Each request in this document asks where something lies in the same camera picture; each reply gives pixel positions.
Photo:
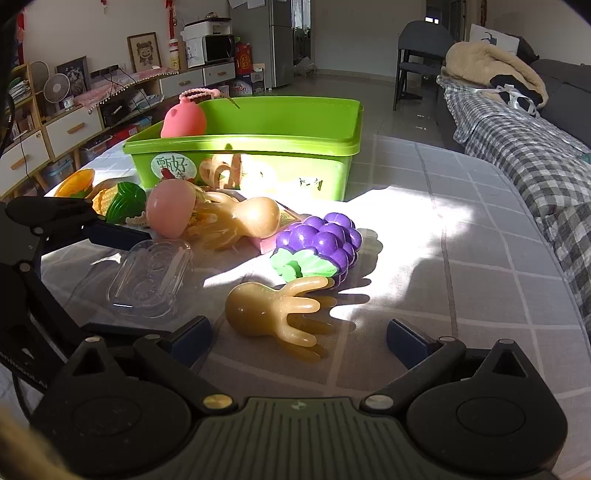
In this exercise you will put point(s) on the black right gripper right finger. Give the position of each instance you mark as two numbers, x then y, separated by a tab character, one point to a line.
429	362

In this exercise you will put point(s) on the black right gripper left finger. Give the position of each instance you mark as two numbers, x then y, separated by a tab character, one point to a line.
170	358

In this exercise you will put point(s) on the clear plastic tray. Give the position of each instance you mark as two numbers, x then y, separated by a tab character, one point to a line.
147	282

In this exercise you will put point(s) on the brown octopus toy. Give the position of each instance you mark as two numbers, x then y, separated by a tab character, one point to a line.
221	221
255	310

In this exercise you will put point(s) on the beige starfish toy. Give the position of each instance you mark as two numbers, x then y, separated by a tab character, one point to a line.
138	221

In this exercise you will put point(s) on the purple grape toy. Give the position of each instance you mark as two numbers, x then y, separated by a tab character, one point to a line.
326	247

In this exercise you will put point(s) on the pink peach toy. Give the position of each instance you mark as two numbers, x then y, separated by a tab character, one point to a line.
169	207

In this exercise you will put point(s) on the yellow corn toy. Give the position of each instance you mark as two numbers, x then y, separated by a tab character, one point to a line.
118	203

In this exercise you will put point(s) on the pink pig toy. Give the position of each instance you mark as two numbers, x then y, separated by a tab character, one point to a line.
187	118

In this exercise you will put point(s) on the grey checked tablecloth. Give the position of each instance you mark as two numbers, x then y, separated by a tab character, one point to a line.
449	248

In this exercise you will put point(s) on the white wooden sideboard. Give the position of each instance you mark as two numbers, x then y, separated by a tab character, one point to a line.
124	97

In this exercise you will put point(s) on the checked sofa blanket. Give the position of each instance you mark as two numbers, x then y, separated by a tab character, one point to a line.
549	168

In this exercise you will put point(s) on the green plastic storage box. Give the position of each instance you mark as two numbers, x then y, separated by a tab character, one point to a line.
277	146

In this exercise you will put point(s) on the white desk fan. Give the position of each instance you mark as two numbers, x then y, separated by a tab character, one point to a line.
56	89

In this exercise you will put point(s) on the beige plush blanket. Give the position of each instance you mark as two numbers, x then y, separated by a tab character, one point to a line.
478	63

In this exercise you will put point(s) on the framed cartoon picture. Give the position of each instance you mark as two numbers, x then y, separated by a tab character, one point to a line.
144	52

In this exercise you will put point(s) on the dark grey sofa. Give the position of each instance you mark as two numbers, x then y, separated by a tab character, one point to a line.
561	101

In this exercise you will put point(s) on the black microwave oven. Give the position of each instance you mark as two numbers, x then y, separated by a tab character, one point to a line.
218	48

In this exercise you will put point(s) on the dark chair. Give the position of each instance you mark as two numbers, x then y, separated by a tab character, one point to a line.
422	50

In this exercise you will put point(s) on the silver refrigerator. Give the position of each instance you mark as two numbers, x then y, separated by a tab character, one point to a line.
266	26

